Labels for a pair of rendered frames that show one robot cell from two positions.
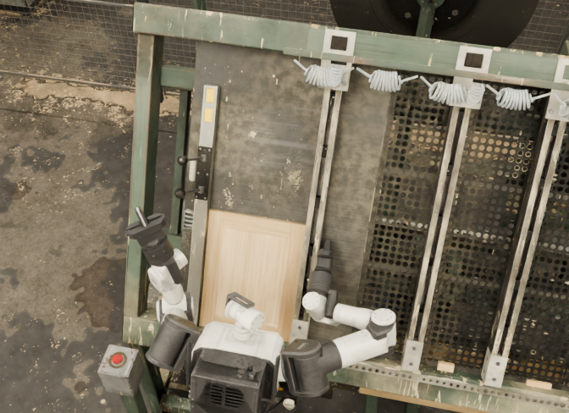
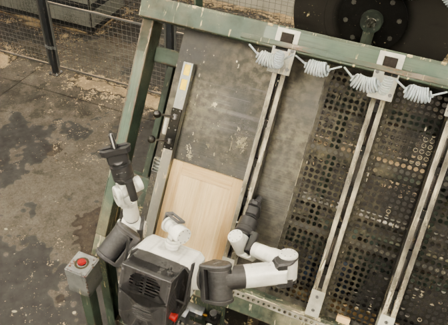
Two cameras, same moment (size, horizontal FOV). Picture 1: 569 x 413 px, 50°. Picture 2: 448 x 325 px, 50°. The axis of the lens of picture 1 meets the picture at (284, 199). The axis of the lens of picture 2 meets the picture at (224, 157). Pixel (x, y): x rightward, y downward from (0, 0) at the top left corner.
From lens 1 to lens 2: 37 cm
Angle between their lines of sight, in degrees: 10
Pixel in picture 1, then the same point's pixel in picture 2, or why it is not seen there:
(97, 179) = not seen: hidden behind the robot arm
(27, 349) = (29, 262)
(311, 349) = (222, 265)
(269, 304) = (207, 242)
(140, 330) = not seen: hidden behind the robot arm
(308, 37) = (265, 32)
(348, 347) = (253, 270)
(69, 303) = (68, 235)
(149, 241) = (115, 162)
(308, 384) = (215, 294)
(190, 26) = (179, 15)
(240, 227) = (194, 176)
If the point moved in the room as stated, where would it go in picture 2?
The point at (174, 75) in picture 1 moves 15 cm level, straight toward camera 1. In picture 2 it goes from (165, 54) to (162, 70)
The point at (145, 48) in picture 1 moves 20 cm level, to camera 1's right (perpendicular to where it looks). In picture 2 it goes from (145, 29) to (187, 36)
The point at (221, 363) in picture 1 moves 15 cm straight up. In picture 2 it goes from (148, 261) to (147, 234)
